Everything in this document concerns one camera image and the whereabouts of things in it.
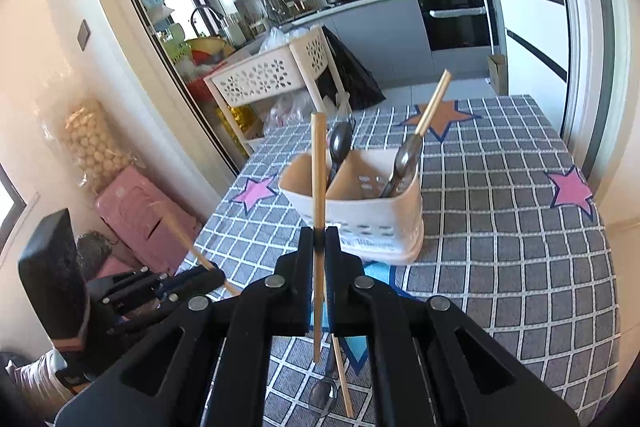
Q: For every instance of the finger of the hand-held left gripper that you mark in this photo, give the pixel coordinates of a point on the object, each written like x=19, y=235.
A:
x=200, y=277
x=135, y=314

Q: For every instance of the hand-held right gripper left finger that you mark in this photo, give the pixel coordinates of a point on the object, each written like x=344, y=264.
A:
x=310, y=257

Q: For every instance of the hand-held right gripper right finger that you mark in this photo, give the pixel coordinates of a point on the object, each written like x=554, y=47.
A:
x=331, y=257

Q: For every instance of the white plastic utensil holder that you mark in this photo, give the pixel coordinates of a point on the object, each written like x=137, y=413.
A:
x=380, y=222

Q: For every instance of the dark metal spoon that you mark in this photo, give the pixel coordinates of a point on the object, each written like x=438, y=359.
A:
x=322, y=397
x=340, y=144
x=406, y=157

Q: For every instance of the dark mesh bag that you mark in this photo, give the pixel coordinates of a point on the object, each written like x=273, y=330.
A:
x=92, y=249

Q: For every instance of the pink boxes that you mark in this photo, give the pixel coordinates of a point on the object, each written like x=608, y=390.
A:
x=140, y=212

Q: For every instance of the bag of white balls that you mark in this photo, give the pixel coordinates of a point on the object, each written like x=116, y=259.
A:
x=92, y=142

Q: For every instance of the gold foil bag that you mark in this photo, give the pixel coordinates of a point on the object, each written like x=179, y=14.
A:
x=235, y=119

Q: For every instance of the grey checked tablecloth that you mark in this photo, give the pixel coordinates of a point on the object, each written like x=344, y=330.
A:
x=490, y=232

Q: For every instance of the white perforated basket cart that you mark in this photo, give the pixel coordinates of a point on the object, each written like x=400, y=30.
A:
x=260, y=74

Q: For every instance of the clear plastic bag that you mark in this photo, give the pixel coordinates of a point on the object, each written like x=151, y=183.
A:
x=277, y=42

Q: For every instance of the grey lower cabinet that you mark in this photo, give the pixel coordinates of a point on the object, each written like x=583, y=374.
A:
x=380, y=37

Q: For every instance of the cardboard box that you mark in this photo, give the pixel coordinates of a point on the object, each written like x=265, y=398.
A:
x=496, y=73

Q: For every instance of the kitchen faucet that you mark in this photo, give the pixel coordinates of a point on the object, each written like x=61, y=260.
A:
x=202, y=12

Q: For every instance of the black built-in oven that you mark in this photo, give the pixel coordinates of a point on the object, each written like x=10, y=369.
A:
x=455, y=22

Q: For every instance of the grey wall switch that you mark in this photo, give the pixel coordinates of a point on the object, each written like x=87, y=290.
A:
x=84, y=34

